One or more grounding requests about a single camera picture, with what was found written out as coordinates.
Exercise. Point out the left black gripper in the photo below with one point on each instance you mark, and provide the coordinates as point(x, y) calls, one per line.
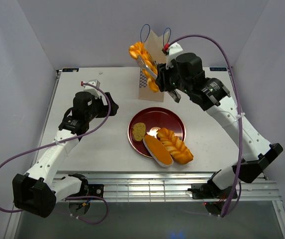
point(104, 107)

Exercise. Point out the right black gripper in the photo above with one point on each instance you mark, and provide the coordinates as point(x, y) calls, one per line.
point(163, 71)

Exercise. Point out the metal serving tongs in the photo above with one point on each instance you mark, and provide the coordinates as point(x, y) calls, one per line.
point(144, 66)

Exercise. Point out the brown sliced bread piece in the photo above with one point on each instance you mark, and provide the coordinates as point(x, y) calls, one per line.
point(139, 131)

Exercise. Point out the orange iced twisted pastry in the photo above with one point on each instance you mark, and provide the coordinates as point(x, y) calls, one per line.
point(138, 49)

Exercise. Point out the golden braided loaf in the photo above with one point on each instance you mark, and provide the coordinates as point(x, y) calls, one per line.
point(175, 146)

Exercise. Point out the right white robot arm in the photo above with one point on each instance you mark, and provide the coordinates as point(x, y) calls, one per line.
point(256, 152)

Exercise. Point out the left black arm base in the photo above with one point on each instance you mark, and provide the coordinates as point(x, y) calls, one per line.
point(96, 190)

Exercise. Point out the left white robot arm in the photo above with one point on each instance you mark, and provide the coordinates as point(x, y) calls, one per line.
point(36, 191)

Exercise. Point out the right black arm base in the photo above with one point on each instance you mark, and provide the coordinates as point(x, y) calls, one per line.
point(208, 191)

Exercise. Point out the blue checkered paper bag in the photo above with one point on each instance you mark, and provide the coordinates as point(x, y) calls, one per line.
point(154, 45)

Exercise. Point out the orange flat white-edged bread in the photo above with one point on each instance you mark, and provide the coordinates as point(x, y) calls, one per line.
point(158, 151)

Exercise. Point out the dark red round plate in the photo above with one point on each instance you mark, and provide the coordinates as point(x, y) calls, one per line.
point(155, 118)

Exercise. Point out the right blue corner label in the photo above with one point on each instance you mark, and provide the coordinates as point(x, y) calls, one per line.
point(223, 69)

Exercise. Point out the blue corner label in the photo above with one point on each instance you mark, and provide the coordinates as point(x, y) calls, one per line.
point(223, 69)
point(70, 69)

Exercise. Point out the left blue corner label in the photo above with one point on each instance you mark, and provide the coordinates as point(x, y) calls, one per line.
point(70, 69)

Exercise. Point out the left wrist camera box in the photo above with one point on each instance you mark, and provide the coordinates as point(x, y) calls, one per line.
point(91, 87)

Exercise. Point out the aluminium rail frame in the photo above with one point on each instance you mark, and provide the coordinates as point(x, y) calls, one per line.
point(106, 156)

